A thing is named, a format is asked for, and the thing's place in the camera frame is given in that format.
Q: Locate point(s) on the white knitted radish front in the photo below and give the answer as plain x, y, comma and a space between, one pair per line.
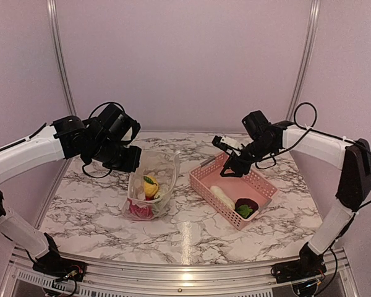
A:
219, 193

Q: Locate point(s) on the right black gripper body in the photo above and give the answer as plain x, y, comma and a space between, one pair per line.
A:
238, 165

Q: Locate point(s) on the clear polka dot zip bag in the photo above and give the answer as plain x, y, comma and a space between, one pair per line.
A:
165, 168

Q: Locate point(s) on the white knitted radish with leaves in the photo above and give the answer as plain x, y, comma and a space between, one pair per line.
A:
163, 191

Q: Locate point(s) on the left aluminium frame post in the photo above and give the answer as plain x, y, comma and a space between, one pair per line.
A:
59, 55

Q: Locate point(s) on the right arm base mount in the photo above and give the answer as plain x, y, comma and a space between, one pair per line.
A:
309, 264

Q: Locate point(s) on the right aluminium frame post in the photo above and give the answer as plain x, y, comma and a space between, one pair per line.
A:
311, 32

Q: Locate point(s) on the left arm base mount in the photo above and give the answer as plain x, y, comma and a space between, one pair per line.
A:
54, 264

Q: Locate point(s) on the pink plastic basket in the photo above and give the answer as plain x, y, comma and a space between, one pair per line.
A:
252, 190

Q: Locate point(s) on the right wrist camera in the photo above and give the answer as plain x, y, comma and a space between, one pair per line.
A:
227, 144

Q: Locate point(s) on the aluminium frame post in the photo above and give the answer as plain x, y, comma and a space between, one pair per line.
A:
311, 32
59, 55

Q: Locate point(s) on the dark maroon knitted beet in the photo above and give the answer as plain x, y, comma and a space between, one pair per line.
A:
246, 207

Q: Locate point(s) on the peach knitted fruit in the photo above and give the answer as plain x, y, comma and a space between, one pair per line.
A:
151, 186

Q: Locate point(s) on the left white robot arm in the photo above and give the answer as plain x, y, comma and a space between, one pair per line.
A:
105, 138

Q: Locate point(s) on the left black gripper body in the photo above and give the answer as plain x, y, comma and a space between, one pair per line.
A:
127, 164

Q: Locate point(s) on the front aluminium table rail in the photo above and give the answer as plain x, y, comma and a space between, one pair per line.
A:
114, 278

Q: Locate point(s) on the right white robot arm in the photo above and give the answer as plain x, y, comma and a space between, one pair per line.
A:
348, 162

